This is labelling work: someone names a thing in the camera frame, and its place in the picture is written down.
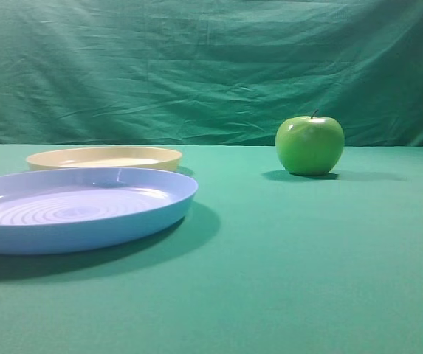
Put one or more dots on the green apple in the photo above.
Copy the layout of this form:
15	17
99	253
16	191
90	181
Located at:
309	145

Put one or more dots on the green backdrop cloth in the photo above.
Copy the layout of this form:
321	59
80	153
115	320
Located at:
208	72

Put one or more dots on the blue plastic plate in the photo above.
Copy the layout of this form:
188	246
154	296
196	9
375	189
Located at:
80	209

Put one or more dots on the yellow plastic plate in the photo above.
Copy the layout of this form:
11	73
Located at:
108	156

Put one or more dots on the green table cloth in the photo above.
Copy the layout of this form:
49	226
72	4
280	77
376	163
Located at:
265	262

